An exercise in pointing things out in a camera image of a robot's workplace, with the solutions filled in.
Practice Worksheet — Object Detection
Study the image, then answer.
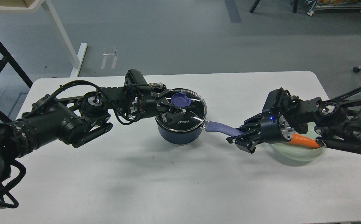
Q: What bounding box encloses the white desk frame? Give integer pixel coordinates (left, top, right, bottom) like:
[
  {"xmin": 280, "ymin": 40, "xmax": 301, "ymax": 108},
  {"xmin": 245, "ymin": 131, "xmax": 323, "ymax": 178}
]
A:
[{"xmin": 0, "ymin": 0, "xmax": 88, "ymax": 78}]

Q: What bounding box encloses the dark blue saucepan purple handle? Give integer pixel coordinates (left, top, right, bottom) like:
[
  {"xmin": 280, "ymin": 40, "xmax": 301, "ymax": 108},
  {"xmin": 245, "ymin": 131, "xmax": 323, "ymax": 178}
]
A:
[{"xmin": 154, "ymin": 88, "xmax": 244, "ymax": 145}]

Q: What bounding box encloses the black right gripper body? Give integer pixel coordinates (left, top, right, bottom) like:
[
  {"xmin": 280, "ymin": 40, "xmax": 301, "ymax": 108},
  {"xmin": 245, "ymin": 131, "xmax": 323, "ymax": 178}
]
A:
[{"xmin": 258, "ymin": 117, "xmax": 294, "ymax": 144}]

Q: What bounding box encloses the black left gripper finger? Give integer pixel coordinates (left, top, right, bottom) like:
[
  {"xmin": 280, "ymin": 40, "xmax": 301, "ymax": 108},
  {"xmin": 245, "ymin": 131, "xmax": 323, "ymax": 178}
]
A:
[
  {"xmin": 155, "ymin": 88, "xmax": 187, "ymax": 108},
  {"xmin": 155, "ymin": 104, "xmax": 193, "ymax": 123}
]

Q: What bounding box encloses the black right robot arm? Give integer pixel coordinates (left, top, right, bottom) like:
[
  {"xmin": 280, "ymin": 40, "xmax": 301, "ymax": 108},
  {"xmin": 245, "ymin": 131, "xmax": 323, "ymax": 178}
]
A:
[{"xmin": 226, "ymin": 87, "xmax": 361, "ymax": 155}]

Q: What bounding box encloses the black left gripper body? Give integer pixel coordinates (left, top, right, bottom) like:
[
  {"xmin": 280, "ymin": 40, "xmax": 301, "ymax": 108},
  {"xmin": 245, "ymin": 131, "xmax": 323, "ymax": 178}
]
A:
[{"xmin": 130, "ymin": 82, "xmax": 168, "ymax": 120}]

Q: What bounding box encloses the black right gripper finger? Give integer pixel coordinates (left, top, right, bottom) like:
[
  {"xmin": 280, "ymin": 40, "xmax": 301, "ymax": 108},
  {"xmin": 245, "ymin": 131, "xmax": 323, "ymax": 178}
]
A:
[
  {"xmin": 226, "ymin": 131, "xmax": 260, "ymax": 154},
  {"xmin": 236, "ymin": 113, "xmax": 263, "ymax": 133}
]

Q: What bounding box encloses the orange toy carrot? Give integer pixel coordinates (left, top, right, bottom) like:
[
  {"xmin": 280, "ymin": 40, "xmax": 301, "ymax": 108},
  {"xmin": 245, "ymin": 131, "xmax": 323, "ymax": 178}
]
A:
[{"xmin": 285, "ymin": 133, "xmax": 321, "ymax": 149}]

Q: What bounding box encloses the glass pot lid purple knob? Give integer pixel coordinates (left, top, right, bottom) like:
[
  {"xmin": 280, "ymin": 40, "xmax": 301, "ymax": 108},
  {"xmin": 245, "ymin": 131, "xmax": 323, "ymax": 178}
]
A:
[{"xmin": 154, "ymin": 88, "xmax": 207, "ymax": 132}]

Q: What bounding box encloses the black chair leg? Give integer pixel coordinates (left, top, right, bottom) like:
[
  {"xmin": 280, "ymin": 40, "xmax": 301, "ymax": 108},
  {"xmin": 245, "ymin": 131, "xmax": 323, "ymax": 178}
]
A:
[{"xmin": 249, "ymin": 0, "xmax": 299, "ymax": 14}]

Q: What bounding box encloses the metal wheeled cart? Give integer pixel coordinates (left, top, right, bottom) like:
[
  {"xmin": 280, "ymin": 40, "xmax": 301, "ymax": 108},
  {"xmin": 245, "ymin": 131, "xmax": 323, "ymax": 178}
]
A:
[{"xmin": 304, "ymin": 0, "xmax": 361, "ymax": 16}]

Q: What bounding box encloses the light green plate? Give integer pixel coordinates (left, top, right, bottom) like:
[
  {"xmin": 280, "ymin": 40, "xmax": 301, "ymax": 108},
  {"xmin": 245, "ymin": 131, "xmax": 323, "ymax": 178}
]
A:
[{"xmin": 271, "ymin": 122, "xmax": 326, "ymax": 162}]

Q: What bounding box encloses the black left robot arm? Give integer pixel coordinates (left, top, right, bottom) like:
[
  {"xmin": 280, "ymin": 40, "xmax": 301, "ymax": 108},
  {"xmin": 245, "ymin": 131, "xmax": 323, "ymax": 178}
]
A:
[{"xmin": 0, "ymin": 69, "xmax": 196, "ymax": 208}]

